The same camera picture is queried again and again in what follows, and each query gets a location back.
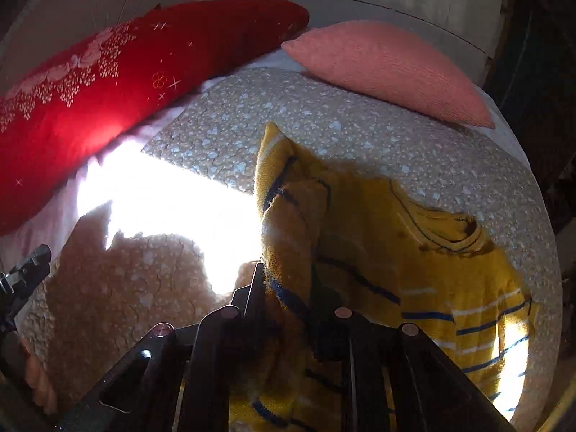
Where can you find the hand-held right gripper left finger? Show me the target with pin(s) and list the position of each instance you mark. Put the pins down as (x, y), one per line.
(252, 297)

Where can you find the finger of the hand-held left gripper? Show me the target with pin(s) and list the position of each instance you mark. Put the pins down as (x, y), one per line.
(24, 272)

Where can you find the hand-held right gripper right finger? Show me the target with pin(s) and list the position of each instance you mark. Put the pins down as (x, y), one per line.
(328, 333)

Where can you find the yellow striped knit sweater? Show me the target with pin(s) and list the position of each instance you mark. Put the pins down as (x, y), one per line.
(360, 243)

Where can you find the person's left hand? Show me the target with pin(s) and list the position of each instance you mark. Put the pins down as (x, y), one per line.
(42, 378)

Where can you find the beige heart-patterned bedspread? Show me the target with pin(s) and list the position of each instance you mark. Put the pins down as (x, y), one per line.
(342, 144)

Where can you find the red embroidered pillow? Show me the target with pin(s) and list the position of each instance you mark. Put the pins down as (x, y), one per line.
(112, 90)

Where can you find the pink ribbed pillow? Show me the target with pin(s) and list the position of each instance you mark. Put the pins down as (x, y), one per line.
(391, 69)

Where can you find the white bed headboard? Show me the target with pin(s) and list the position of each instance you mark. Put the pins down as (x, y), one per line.
(76, 4)

